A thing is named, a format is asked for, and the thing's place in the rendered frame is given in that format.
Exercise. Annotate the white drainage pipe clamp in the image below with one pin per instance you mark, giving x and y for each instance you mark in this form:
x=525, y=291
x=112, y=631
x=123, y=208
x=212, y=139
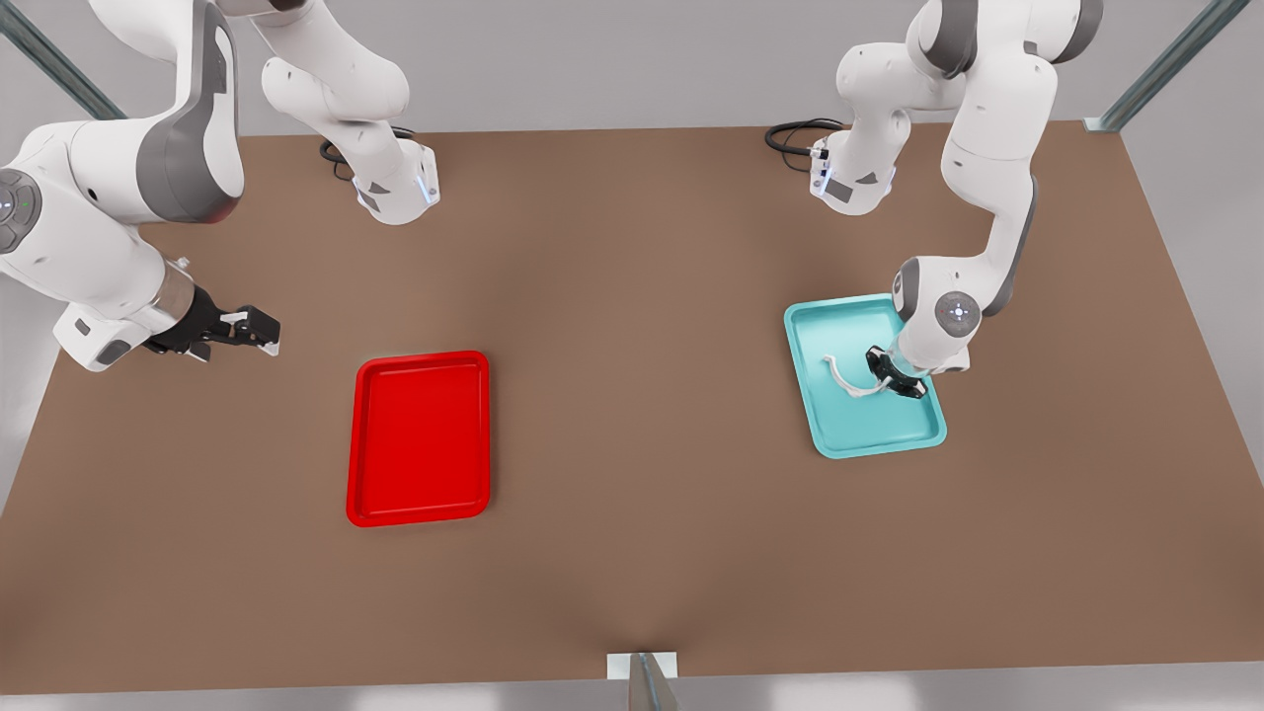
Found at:
x=847, y=380

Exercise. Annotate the teal rectangular tray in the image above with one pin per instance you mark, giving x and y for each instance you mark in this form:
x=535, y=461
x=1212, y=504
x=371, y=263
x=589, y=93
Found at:
x=869, y=415

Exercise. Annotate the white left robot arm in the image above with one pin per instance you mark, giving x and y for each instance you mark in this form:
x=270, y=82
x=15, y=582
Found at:
x=978, y=148

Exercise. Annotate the red rectangular tray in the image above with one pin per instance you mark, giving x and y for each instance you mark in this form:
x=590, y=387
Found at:
x=420, y=437

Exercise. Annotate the silver frame post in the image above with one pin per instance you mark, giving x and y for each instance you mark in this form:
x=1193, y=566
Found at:
x=1165, y=64
x=647, y=681
x=54, y=59

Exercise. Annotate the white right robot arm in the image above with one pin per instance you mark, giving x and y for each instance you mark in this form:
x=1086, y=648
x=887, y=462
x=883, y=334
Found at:
x=79, y=207

